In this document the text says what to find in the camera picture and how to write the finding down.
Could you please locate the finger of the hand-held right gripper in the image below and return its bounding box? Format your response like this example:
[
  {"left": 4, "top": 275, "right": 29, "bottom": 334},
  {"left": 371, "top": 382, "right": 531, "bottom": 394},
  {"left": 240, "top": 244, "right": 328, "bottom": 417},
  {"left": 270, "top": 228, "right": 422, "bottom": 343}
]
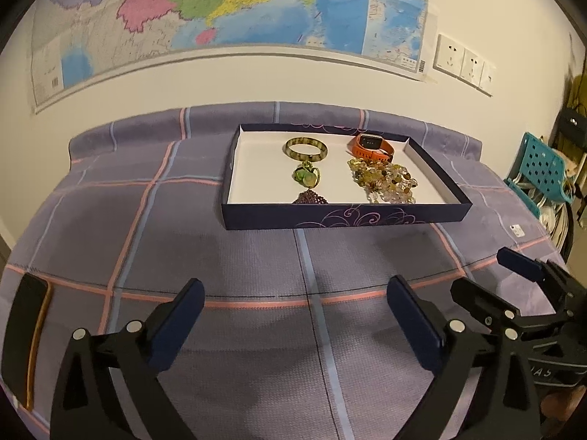
[
  {"left": 496, "top": 246, "right": 587, "bottom": 318},
  {"left": 450, "top": 277, "right": 524, "bottom": 337}
]

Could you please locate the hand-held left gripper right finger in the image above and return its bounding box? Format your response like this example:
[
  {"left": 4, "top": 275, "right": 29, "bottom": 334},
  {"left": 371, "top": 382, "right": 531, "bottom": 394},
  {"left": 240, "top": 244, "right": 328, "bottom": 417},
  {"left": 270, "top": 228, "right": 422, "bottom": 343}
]
[{"left": 386, "top": 276, "right": 542, "bottom": 440}]

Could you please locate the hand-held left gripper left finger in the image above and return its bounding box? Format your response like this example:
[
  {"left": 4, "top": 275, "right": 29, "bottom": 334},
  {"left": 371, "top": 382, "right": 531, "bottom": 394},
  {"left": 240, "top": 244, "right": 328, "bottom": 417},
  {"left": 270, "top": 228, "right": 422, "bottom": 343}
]
[{"left": 50, "top": 279, "right": 205, "bottom": 440}]

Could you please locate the amber mixed bead necklace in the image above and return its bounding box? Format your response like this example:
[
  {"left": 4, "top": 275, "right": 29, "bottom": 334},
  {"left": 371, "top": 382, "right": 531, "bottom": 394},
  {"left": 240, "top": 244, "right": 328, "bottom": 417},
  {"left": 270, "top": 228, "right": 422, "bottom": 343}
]
[{"left": 362, "top": 165, "right": 419, "bottom": 205}]

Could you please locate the dark purple shallow box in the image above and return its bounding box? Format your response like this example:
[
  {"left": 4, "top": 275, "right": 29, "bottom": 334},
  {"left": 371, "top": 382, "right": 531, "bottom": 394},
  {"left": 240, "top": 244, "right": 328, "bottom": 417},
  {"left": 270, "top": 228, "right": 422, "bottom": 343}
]
[{"left": 221, "top": 123, "right": 473, "bottom": 231}]

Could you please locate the yellow and clear bead necklace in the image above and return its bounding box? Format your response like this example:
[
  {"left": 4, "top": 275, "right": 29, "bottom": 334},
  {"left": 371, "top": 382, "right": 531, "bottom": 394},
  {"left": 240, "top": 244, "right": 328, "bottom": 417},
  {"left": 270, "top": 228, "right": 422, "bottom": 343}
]
[{"left": 347, "top": 157, "right": 413, "bottom": 193}]

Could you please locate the orange smart watch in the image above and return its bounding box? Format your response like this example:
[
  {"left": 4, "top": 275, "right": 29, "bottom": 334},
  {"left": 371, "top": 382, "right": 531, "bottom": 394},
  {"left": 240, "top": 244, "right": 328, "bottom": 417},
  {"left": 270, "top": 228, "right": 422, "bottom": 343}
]
[{"left": 346, "top": 134, "right": 396, "bottom": 162}]

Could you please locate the amber mottled bangle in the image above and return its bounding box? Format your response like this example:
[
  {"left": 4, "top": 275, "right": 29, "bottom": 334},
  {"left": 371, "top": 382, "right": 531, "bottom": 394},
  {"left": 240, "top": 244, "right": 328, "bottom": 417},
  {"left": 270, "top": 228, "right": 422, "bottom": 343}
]
[{"left": 282, "top": 137, "right": 328, "bottom": 162}]

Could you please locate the person's right hand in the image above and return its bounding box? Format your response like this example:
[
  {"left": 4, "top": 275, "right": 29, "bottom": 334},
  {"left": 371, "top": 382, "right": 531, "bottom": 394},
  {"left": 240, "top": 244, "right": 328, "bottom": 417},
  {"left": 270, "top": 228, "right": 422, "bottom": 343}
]
[{"left": 539, "top": 387, "right": 587, "bottom": 422}]

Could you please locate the purple plaid blanket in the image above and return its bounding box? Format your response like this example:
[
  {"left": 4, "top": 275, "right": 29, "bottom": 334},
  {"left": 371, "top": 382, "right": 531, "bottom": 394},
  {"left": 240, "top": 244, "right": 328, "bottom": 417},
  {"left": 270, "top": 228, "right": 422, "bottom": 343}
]
[{"left": 0, "top": 101, "right": 579, "bottom": 440}]

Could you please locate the teal plastic basket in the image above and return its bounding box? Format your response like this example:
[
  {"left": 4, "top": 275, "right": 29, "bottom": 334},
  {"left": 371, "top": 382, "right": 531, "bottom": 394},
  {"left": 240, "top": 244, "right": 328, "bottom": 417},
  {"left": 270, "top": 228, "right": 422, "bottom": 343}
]
[{"left": 504, "top": 132, "right": 576, "bottom": 218}]

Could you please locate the black hanging bag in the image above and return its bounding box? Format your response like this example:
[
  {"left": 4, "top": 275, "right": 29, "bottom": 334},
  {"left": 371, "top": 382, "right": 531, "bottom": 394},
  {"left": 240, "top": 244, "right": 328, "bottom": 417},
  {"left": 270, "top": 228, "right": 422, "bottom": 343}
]
[{"left": 557, "top": 105, "right": 587, "bottom": 147}]

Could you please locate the black smartphone with orange edge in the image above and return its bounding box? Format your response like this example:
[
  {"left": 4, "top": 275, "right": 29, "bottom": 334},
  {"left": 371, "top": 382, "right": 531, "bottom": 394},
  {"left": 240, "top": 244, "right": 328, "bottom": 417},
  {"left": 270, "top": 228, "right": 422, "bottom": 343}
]
[{"left": 2, "top": 272, "right": 53, "bottom": 411}]

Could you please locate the yellow hanging garment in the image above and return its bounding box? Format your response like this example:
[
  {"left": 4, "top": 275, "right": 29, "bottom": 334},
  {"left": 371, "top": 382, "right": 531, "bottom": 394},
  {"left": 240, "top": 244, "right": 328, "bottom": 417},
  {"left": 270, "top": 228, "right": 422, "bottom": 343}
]
[{"left": 566, "top": 66, "right": 587, "bottom": 111}]

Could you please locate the white wall switch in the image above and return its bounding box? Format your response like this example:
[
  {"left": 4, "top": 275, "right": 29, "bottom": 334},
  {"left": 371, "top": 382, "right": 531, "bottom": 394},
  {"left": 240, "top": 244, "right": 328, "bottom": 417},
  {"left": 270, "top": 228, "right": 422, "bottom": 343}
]
[{"left": 478, "top": 61, "right": 497, "bottom": 97}]

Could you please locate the white wall socket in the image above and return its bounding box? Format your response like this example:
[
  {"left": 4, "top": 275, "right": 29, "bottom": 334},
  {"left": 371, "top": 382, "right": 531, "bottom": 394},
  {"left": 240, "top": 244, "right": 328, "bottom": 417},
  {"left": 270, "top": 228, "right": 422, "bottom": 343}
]
[
  {"left": 460, "top": 47, "right": 484, "bottom": 88},
  {"left": 433, "top": 33, "right": 466, "bottom": 78}
]

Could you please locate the colourful wall map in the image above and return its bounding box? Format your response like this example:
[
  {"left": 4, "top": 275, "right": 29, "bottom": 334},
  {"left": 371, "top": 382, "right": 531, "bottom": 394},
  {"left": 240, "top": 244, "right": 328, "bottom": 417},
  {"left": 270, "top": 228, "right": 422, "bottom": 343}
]
[{"left": 30, "top": 0, "right": 434, "bottom": 115}]

